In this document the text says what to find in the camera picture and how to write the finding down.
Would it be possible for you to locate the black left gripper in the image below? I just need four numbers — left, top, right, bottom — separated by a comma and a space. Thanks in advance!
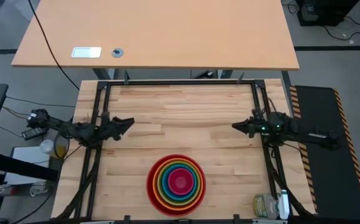
99, 111, 136, 141

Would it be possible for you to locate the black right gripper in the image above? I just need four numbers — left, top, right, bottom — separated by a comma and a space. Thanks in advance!
231, 108, 289, 139

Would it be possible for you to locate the green bowl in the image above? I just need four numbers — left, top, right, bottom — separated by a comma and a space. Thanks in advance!
157, 161, 200, 207

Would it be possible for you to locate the blue bowl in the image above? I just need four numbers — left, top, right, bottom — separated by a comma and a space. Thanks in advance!
162, 164, 196, 202

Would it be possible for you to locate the pink bowl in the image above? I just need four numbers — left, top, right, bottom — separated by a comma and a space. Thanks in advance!
167, 168, 191, 195

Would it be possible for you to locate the orange bowl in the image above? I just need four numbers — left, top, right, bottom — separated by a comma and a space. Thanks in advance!
152, 157, 204, 212

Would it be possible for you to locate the red bowl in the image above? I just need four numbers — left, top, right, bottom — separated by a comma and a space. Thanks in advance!
145, 154, 206, 218

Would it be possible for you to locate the plastic bottle with yellow liquid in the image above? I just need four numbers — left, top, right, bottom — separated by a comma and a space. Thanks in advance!
39, 136, 70, 160

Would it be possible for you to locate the white flat device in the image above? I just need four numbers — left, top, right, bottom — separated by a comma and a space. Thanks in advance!
71, 46, 103, 59

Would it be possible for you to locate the clear bottle with green label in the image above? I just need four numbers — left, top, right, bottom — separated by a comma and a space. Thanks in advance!
252, 193, 280, 220

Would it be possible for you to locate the white spray bottle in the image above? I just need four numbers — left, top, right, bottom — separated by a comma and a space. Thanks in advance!
277, 189, 291, 221

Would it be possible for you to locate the black power adapter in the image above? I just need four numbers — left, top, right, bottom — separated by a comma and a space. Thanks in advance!
21, 126, 48, 140

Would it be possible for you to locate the black mat with hazard stripes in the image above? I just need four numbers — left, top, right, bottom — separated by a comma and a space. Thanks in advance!
288, 85, 360, 220

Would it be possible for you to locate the beige wooden desk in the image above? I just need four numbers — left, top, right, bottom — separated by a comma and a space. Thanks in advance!
11, 0, 300, 71

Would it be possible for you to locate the white box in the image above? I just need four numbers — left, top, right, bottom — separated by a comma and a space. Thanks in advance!
4, 146, 60, 186

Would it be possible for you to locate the black computer case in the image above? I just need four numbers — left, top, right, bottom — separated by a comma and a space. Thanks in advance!
295, 0, 360, 27

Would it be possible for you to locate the black aluminium frame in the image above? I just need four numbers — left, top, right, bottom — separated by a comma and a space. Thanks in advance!
56, 78, 315, 219

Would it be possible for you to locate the white cable bundle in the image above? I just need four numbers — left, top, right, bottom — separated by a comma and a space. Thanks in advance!
29, 181, 50, 198

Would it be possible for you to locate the black floor cable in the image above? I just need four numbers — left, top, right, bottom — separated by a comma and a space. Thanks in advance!
320, 15, 360, 42

